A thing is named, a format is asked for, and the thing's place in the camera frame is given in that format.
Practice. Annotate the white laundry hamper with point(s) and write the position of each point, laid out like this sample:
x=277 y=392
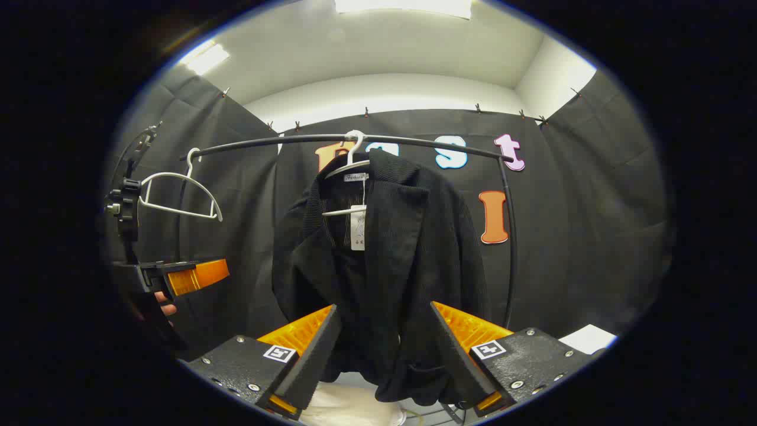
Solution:
x=343 y=408

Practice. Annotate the small ceiling light panel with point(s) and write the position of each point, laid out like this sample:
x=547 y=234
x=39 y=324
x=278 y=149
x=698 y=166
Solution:
x=206 y=59

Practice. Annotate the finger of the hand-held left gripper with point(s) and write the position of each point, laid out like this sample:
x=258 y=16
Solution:
x=198 y=277

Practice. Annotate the white paper hang tag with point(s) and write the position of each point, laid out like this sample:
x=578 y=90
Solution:
x=358 y=231

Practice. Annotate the black jacket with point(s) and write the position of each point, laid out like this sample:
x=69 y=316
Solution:
x=414 y=266

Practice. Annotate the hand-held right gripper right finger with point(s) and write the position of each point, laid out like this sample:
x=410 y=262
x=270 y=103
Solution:
x=458 y=367

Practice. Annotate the black clothes rack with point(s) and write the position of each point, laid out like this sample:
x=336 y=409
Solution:
x=514 y=248

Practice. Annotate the white clothes hanger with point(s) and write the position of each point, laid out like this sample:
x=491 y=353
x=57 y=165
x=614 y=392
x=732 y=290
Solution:
x=343 y=210
x=177 y=210

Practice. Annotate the white cabinet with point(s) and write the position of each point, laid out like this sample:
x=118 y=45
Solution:
x=588 y=339

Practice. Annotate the black backdrop cloth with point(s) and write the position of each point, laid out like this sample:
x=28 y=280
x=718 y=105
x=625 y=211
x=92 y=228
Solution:
x=591 y=207

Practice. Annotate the large ceiling light panel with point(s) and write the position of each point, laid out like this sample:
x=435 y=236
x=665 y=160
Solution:
x=402 y=6

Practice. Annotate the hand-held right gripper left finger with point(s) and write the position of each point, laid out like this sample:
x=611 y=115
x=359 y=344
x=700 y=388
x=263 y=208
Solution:
x=313 y=367

